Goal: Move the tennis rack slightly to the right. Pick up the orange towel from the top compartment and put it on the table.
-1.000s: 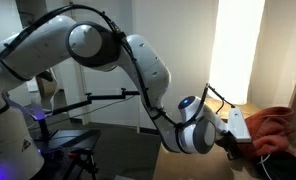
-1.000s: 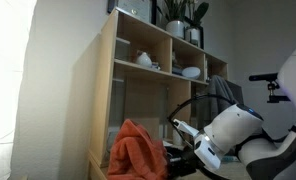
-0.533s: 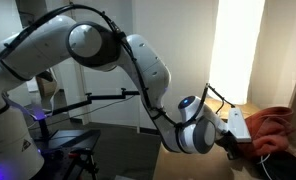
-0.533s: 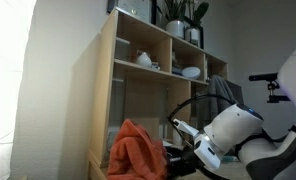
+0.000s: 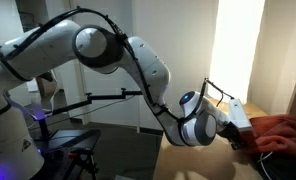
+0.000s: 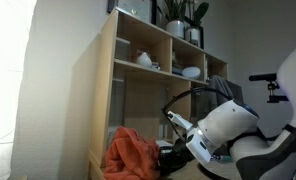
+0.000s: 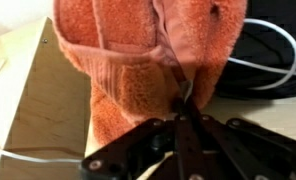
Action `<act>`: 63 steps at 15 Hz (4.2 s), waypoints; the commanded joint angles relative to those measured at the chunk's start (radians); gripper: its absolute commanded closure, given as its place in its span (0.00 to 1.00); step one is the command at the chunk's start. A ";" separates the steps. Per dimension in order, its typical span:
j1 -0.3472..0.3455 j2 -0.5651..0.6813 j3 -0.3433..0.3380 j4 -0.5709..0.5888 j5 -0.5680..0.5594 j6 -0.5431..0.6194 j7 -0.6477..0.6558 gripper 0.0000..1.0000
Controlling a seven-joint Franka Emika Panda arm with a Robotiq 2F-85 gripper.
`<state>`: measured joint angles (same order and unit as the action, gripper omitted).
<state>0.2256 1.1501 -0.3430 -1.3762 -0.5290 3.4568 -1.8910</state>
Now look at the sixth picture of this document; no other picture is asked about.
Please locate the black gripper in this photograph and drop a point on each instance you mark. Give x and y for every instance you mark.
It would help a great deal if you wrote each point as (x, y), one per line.
(179, 155)

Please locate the orange towel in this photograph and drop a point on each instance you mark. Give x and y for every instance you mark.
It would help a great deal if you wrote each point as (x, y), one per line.
(131, 156)

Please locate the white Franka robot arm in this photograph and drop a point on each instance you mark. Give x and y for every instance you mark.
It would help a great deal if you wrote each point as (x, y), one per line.
(231, 123)

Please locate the white keyboard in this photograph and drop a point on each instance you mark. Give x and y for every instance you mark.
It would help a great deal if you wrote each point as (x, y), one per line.
(163, 143)

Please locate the small white wrist connector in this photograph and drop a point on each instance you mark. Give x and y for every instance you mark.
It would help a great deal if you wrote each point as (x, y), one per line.
(179, 120)

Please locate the grey cloth blanket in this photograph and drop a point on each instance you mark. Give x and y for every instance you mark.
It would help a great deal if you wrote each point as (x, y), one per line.
(218, 90)

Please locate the tall clear glass vase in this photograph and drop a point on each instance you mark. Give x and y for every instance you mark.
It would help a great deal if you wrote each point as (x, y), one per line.
(117, 104)

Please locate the white round bowl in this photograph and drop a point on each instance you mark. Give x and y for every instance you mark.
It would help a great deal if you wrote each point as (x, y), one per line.
(191, 72)

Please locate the dark grey chair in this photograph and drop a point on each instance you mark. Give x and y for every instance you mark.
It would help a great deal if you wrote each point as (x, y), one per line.
(236, 91)

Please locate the light wooden shelf unit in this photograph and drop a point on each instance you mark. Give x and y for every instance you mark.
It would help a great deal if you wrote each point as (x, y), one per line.
(103, 100)

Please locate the white ceramic teapot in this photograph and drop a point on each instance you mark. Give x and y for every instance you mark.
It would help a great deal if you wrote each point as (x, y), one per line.
(144, 60)

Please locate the pale grey storage box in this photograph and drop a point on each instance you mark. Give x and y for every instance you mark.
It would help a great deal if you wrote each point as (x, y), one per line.
(122, 50)

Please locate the small white plant pot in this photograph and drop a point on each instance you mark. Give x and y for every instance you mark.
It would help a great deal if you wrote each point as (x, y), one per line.
(193, 36)

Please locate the large white plant pot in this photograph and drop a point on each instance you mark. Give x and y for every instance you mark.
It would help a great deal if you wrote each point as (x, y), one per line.
(175, 29)

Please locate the green leafy plant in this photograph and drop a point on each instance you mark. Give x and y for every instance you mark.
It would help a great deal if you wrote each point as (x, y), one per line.
(200, 10)
(174, 9)

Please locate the black framed picture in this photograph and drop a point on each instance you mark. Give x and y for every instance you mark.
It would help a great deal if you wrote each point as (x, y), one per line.
(133, 7)

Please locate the white grey wrist camera box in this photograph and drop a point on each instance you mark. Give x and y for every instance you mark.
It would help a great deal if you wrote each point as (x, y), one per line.
(201, 146)

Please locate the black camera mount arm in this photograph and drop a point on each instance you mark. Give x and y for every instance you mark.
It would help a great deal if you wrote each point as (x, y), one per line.
(274, 98)

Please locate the black bar camera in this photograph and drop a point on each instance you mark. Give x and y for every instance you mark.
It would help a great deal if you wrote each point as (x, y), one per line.
(263, 77)

